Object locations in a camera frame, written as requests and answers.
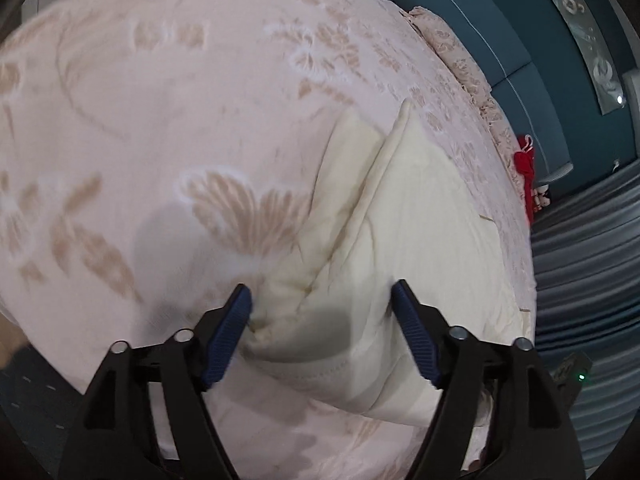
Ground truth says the red garment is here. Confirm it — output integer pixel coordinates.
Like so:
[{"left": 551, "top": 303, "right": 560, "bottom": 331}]
[{"left": 512, "top": 133, "right": 539, "bottom": 224}]

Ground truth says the floral wall picture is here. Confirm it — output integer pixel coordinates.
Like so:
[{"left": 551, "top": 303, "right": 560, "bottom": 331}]
[{"left": 520, "top": 0, "right": 629, "bottom": 117}]

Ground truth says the blue-grey nightstand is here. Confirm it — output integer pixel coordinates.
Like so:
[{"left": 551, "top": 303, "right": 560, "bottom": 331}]
[{"left": 542, "top": 162, "right": 574, "bottom": 184}]

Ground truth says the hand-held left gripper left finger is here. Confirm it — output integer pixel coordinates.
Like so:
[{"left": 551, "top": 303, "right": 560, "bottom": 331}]
[{"left": 56, "top": 283, "right": 253, "bottom": 480}]

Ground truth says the cream quilted jacket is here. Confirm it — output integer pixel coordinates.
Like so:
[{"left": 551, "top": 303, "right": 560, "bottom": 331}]
[{"left": 240, "top": 97, "right": 539, "bottom": 432}]

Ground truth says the blue padded headboard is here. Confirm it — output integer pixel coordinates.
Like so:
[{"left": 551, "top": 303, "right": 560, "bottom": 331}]
[{"left": 385, "top": 0, "right": 574, "bottom": 182}]

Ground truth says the grey curtain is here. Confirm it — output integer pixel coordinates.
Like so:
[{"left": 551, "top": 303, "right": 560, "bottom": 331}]
[{"left": 527, "top": 159, "right": 640, "bottom": 463}]

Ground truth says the pink floral bedspread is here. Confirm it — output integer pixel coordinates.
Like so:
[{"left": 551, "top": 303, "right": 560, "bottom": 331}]
[{"left": 0, "top": 0, "right": 542, "bottom": 480}]

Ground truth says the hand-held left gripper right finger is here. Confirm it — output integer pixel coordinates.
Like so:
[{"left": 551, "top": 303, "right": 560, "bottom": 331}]
[{"left": 390, "top": 279, "right": 587, "bottom": 480}]

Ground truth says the pink floral pillow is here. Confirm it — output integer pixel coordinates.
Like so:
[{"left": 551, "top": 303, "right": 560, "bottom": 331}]
[
  {"left": 477, "top": 97, "right": 521, "bottom": 173},
  {"left": 406, "top": 5, "right": 497, "bottom": 113}
]

